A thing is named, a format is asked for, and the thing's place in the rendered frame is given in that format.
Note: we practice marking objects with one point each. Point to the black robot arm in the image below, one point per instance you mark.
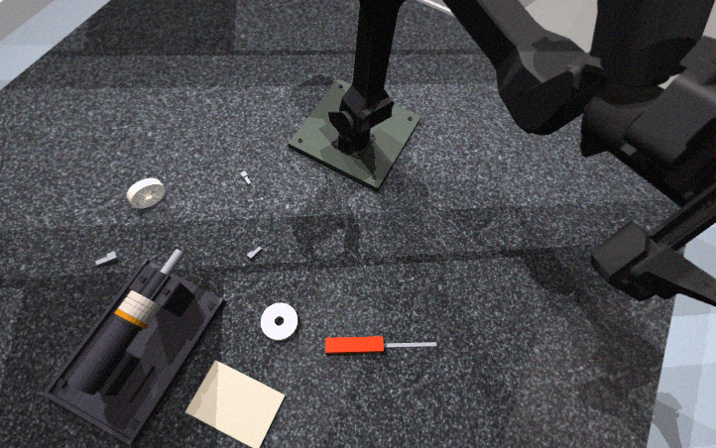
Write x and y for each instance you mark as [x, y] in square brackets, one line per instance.
[545, 80]

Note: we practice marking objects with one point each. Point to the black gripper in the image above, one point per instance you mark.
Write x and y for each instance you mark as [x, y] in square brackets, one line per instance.
[642, 264]

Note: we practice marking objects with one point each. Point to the grey cylinder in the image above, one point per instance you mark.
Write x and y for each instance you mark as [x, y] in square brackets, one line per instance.
[172, 262]

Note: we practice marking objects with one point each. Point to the orange-handled screwdriver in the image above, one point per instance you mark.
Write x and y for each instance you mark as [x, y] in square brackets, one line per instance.
[354, 345]

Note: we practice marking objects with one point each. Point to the cream short cylindrical disc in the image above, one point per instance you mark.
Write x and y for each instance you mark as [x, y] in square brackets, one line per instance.
[146, 193]

